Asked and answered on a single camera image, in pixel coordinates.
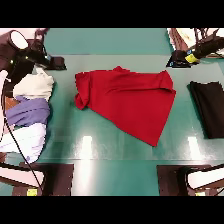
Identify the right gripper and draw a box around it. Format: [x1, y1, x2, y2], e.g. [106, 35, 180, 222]
[165, 49, 192, 69]

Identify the black cable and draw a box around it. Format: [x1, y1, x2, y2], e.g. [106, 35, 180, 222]
[0, 87, 45, 196]

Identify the white garment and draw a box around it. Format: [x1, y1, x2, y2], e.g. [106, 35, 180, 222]
[0, 122, 48, 165]

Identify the purple garment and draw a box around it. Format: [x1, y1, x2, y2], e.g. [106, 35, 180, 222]
[5, 95, 52, 128]

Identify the black garment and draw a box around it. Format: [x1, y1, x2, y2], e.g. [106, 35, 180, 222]
[187, 80, 224, 140]

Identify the cream garment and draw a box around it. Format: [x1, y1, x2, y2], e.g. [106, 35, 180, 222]
[12, 67, 55, 103]

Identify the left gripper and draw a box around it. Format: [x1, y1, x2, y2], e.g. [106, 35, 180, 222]
[45, 55, 68, 71]

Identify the red T-shirt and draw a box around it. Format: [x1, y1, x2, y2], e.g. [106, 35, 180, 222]
[74, 65, 177, 148]

